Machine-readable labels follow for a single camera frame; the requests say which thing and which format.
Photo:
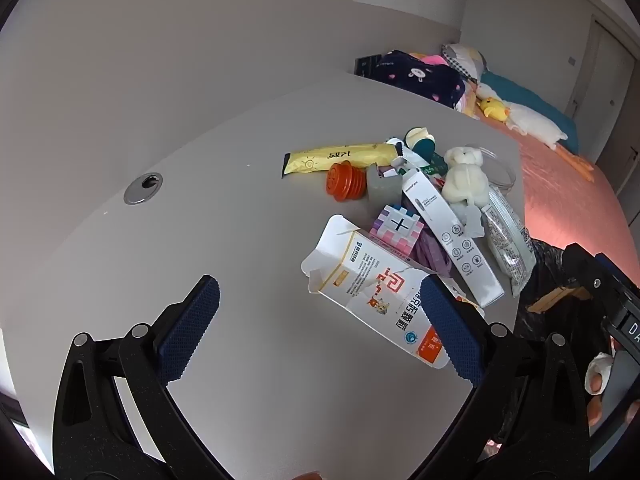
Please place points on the navy printed blanket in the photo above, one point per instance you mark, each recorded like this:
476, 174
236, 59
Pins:
415, 77

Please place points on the checkered pillow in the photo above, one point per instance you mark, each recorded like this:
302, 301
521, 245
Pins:
462, 57

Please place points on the orange ribbed plastic cap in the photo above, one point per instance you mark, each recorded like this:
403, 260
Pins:
345, 181

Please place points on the pink bed sheet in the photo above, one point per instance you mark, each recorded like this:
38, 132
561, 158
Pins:
565, 200

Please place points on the cream plush toy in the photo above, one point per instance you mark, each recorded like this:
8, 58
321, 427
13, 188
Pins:
465, 175

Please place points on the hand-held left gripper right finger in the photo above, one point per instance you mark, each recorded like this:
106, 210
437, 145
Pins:
450, 330

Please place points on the white and orange carton box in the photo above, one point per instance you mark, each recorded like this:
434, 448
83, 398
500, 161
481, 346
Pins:
370, 290

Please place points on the white door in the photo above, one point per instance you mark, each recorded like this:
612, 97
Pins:
602, 70

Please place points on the teal plastic holder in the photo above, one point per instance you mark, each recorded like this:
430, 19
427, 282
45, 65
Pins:
425, 146

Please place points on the yellow duck plush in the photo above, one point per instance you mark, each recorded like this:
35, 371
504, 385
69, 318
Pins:
492, 108

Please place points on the purple and white puzzle cube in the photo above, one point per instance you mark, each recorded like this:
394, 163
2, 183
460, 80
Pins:
397, 227

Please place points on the yellow snack packet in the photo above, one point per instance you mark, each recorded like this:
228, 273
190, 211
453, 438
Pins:
330, 157

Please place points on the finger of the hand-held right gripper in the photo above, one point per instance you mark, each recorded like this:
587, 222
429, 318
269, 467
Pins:
582, 260

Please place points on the clear plastic container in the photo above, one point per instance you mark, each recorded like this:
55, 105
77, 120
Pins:
500, 170

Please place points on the person's right hand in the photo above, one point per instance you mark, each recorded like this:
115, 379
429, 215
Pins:
597, 375

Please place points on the clear foil sachet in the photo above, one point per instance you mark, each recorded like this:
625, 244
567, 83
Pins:
507, 240

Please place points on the pink cloth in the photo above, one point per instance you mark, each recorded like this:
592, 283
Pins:
430, 59

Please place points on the purple plastic bag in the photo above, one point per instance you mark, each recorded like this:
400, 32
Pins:
432, 255

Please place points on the teal pillow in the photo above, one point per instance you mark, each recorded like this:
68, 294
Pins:
530, 97

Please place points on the black box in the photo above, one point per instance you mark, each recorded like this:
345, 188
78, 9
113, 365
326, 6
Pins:
366, 64

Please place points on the white goose plush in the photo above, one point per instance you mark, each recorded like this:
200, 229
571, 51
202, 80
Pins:
535, 127

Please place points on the long white product box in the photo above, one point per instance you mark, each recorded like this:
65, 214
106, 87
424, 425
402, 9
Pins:
455, 240

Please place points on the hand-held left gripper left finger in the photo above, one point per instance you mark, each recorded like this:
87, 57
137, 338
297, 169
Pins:
192, 327

